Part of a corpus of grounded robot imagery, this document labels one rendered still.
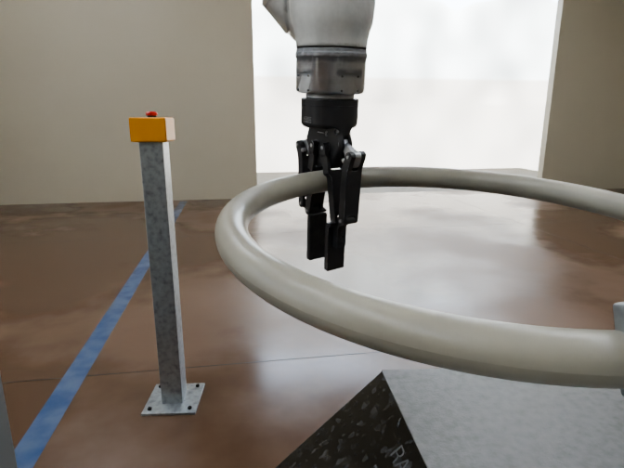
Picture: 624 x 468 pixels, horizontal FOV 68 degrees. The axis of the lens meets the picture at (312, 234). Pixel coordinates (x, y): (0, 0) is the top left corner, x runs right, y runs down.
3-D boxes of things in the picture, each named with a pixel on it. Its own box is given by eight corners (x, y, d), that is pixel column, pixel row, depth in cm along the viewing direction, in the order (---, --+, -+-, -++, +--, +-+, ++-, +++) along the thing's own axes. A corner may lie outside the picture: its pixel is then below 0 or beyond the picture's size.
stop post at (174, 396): (204, 384, 191) (188, 115, 165) (195, 414, 172) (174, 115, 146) (156, 385, 190) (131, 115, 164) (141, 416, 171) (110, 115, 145)
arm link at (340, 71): (321, 46, 52) (320, 100, 54) (383, 49, 57) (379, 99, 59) (282, 48, 59) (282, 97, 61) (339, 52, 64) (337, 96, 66)
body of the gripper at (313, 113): (289, 95, 61) (288, 163, 65) (324, 97, 55) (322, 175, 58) (334, 94, 65) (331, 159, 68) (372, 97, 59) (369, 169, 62)
